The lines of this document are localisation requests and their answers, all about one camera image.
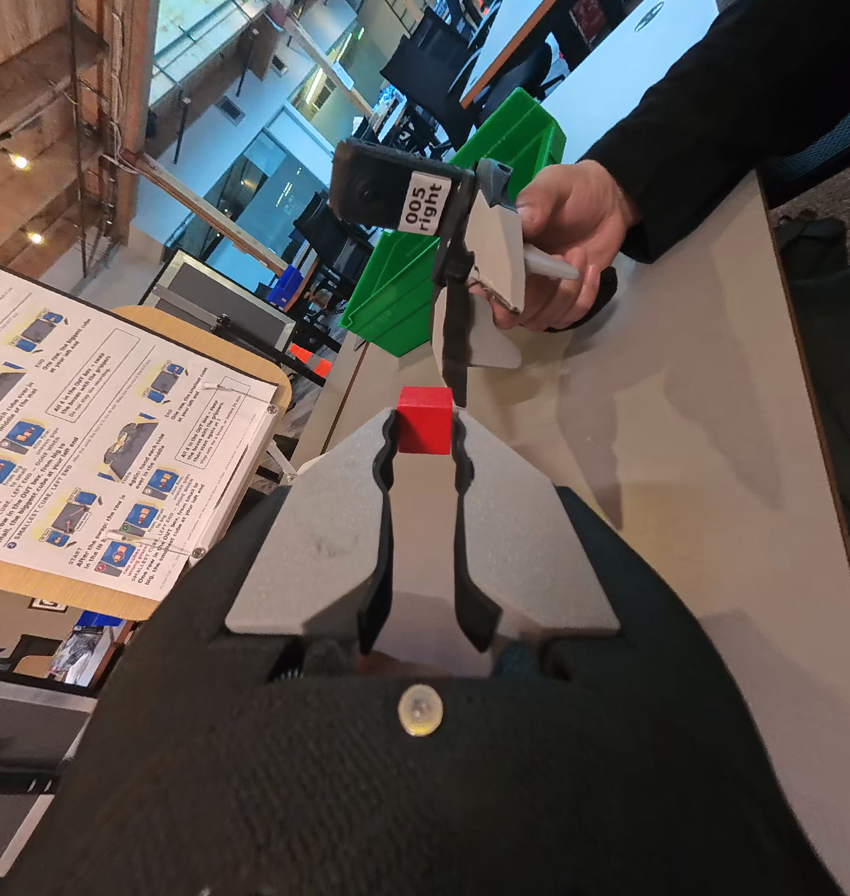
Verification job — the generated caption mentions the red wooden cube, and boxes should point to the red wooden cube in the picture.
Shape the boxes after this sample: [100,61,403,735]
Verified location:
[397,386,456,456]

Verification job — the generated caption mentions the person's legs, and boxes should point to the person's legs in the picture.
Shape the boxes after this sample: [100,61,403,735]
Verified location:
[792,259,850,617]

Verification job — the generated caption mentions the grey aluminium-framed case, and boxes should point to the grey aluminium-framed case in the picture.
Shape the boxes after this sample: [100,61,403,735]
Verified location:
[145,251,296,354]
[0,675,93,876]

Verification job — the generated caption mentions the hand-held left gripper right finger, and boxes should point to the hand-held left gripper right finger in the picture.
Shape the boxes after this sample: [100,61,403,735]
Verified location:
[452,411,622,653]

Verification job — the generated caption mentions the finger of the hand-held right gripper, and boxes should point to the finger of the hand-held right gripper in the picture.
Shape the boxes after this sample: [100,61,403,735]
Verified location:
[464,205,527,312]
[431,279,524,410]

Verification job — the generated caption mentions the person's right hand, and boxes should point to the person's right hand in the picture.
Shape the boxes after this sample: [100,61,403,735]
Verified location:
[491,160,641,333]

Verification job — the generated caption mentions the diagonal support beam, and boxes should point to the diagonal support beam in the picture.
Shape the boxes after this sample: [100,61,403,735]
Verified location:
[134,150,289,275]

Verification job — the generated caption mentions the orange traffic cone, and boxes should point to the orange traffic cone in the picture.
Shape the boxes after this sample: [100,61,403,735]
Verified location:
[288,343,331,379]

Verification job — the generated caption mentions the white desk with wooden edge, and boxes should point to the white desk with wooden edge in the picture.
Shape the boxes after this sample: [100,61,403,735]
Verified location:
[460,0,562,106]

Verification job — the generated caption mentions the person's right forearm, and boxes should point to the person's right forearm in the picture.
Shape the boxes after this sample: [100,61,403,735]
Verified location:
[579,0,850,263]

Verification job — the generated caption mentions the green plastic bin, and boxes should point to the green plastic bin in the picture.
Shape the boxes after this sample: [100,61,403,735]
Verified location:
[340,87,566,358]

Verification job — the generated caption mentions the black office chair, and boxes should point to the black office chair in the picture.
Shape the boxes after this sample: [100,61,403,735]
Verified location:
[379,7,485,144]
[768,98,850,204]

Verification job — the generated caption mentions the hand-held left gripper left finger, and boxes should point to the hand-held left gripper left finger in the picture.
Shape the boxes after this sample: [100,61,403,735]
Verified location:
[225,409,398,655]

